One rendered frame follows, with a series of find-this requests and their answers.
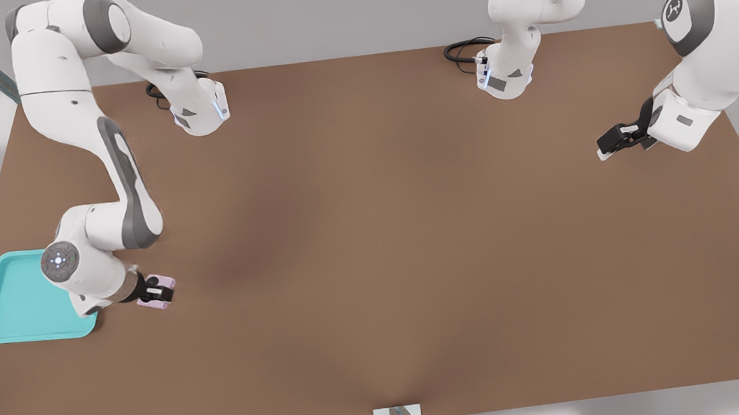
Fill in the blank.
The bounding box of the pale lilac phone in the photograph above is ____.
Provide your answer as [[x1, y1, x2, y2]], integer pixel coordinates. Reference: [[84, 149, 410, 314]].
[[135, 272, 178, 312]]

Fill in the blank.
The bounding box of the pale blue-green tray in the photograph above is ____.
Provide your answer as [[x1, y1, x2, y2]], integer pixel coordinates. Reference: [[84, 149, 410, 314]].
[[0, 244, 101, 346]]

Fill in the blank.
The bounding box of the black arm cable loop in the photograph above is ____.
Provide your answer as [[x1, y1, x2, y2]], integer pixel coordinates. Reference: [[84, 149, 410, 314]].
[[442, 35, 500, 78], [144, 69, 213, 112]]

